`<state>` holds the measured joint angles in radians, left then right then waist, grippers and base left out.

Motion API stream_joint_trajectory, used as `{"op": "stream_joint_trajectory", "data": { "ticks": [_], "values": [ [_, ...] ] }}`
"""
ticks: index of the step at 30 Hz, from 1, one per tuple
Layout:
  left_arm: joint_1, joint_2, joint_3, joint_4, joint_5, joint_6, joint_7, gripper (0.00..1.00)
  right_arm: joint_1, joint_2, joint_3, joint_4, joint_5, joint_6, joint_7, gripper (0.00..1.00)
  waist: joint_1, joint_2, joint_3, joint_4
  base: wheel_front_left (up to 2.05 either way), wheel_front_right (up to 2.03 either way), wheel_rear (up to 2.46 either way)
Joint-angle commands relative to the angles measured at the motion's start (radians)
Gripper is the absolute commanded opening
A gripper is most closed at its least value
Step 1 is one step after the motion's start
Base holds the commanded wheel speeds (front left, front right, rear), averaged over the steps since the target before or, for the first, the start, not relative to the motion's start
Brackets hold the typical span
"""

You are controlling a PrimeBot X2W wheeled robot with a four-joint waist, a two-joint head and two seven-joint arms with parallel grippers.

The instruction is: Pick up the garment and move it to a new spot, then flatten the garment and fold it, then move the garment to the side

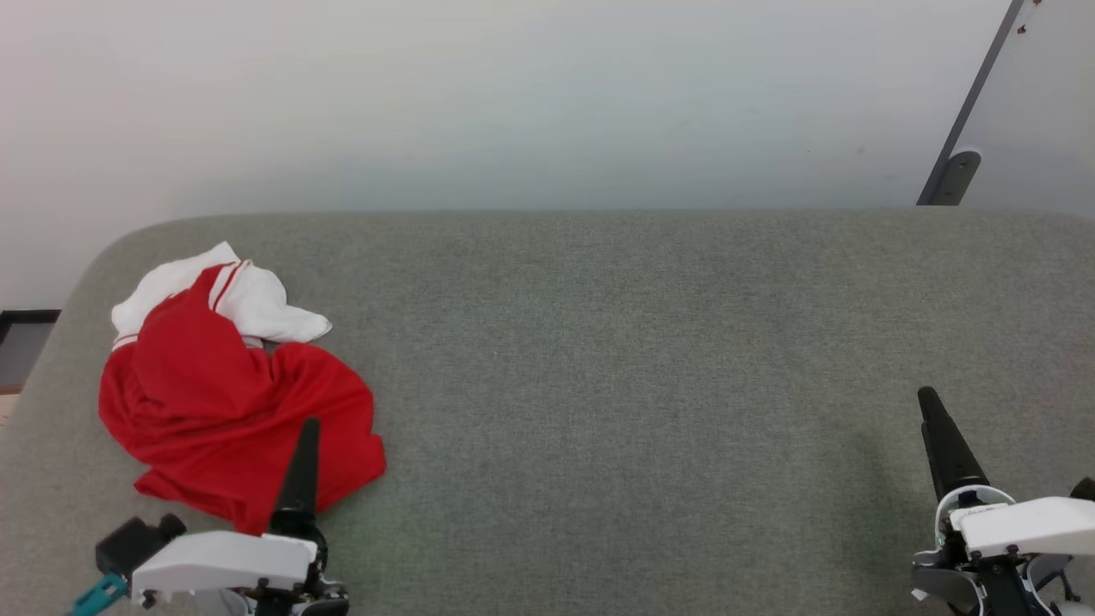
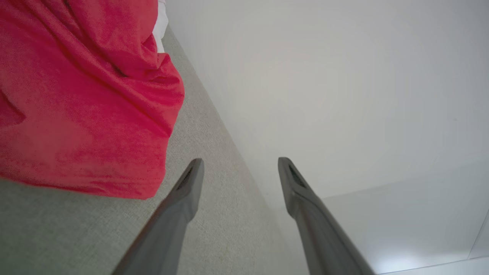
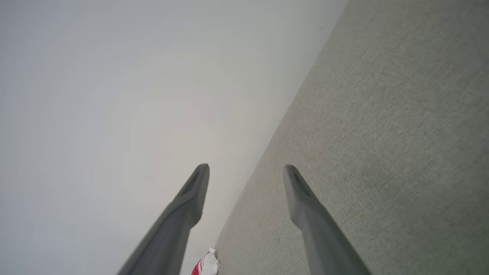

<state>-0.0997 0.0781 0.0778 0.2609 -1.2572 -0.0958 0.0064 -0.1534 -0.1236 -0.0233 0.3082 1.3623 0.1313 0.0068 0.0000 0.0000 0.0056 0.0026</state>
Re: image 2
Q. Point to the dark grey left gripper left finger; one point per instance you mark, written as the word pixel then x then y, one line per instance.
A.
pixel 168 229

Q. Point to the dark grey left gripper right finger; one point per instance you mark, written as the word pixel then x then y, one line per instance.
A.
pixel 324 236

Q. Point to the red basketball jersey white trim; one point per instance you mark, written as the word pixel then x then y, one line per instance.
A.
pixel 84 107

